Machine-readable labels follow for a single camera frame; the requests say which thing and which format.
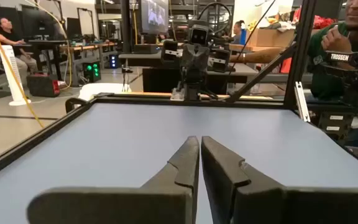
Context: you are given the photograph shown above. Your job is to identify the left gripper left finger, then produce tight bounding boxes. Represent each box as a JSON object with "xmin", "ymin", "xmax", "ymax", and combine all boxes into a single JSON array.
[{"xmin": 26, "ymin": 136, "xmax": 200, "ymax": 224}]

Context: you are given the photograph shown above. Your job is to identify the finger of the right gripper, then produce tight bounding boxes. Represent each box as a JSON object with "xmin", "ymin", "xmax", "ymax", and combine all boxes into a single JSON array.
[
  {"xmin": 181, "ymin": 43, "xmax": 196, "ymax": 74},
  {"xmin": 195, "ymin": 43, "xmax": 211, "ymax": 74}
]

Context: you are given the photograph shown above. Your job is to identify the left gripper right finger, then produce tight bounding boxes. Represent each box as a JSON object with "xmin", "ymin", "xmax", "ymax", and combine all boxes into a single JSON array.
[{"xmin": 201, "ymin": 136, "xmax": 358, "ymax": 224}]

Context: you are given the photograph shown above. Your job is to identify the large display screen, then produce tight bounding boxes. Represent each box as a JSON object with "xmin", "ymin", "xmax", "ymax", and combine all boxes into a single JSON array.
[{"xmin": 140, "ymin": 0, "xmax": 170, "ymax": 35}]

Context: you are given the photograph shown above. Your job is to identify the person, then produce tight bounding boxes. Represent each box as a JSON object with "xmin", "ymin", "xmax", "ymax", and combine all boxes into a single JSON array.
[
  {"xmin": 0, "ymin": 17, "xmax": 40, "ymax": 91},
  {"xmin": 228, "ymin": 0, "xmax": 358, "ymax": 147},
  {"xmin": 231, "ymin": 20, "xmax": 247, "ymax": 45}
]

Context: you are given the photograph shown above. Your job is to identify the light wooden side plank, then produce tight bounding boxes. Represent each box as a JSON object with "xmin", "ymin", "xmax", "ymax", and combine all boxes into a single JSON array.
[{"xmin": 126, "ymin": 91, "xmax": 275, "ymax": 101}]

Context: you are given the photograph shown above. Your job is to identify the black pillar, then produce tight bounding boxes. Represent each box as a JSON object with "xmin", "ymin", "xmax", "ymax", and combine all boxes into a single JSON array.
[{"xmin": 120, "ymin": 0, "xmax": 132, "ymax": 54}]

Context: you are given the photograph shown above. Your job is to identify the computer with blue lights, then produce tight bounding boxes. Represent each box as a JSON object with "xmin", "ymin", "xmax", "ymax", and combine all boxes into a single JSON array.
[{"xmin": 109, "ymin": 54, "xmax": 120, "ymax": 69}]

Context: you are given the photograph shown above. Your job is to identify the cardboard box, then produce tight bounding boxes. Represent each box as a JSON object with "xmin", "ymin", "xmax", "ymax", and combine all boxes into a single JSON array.
[{"xmin": 247, "ymin": 27, "xmax": 296, "ymax": 48}]

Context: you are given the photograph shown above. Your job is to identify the white bulky object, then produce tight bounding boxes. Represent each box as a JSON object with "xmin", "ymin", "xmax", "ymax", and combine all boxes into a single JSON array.
[{"xmin": 78, "ymin": 83, "xmax": 132, "ymax": 101}]

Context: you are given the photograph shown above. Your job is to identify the computer with green lights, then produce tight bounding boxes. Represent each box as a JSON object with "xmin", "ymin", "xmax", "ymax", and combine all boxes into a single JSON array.
[{"xmin": 83, "ymin": 61, "xmax": 102, "ymax": 83}]

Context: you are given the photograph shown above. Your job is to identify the wooden workbench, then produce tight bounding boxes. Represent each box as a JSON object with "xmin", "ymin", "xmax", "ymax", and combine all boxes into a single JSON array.
[{"xmin": 59, "ymin": 42, "xmax": 117, "ymax": 87}]

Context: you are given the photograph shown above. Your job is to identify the black monitor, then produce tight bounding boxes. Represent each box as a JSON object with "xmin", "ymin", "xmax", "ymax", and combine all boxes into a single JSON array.
[
  {"xmin": 66, "ymin": 17, "xmax": 83, "ymax": 40},
  {"xmin": 21, "ymin": 4, "xmax": 56, "ymax": 41}
]

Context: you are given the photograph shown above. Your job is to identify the black desk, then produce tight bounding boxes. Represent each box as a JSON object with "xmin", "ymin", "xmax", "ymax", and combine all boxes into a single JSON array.
[{"xmin": 14, "ymin": 39, "xmax": 71, "ymax": 82}]

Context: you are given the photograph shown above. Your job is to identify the black box white labels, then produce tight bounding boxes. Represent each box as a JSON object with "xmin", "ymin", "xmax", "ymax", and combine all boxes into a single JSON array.
[{"xmin": 317, "ymin": 111, "xmax": 354, "ymax": 141}]

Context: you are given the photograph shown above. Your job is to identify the red cloth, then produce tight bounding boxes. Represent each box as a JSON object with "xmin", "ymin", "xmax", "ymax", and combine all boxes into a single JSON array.
[{"xmin": 313, "ymin": 14, "xmax": 337, "ymax": 29}]

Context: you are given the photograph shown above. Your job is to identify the red and black case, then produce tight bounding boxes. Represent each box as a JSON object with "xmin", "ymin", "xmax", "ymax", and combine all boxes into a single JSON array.
[{"xmin": 26, "ymin": 73, "xmax": 61, "ymax": 98}]

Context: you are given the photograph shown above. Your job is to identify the white tower fan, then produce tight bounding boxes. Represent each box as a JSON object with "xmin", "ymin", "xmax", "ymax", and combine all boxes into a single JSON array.
[{"xmin": 0, "ymin": 45, "xmax": 32, "ymax": 106}]

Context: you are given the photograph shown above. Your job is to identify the thin black slanted cable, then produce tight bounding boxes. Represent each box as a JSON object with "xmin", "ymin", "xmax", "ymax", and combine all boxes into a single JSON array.
[{"xmin": 228, "ymin": 0, "xmax": 277, "ymax": 75}]

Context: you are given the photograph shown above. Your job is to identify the black aluminium table frame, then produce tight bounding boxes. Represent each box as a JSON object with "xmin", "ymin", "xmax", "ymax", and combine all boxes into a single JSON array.
[{"xmin": 0, "ymin": 0, "xmax": 358, "ymax": 184}]

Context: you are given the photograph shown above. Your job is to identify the thin yellow cable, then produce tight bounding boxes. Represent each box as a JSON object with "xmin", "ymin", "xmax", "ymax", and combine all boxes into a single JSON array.
[{"xmin": 23, "ymin": 0, "xmax": 73, "ymax": 91}]

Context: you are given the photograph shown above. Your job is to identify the silver metal bracket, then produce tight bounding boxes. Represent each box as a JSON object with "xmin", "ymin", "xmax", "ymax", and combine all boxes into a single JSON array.
[{"xmin": 293, "ymin": 81, "xmax": 311, "ymax": 123}]

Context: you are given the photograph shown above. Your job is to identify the thick yellow hanging cable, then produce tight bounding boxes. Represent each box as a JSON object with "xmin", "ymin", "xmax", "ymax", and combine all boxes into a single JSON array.
[{"xmin": 0, "ymin": 0, "xmax": 45, "ymax": 129}]

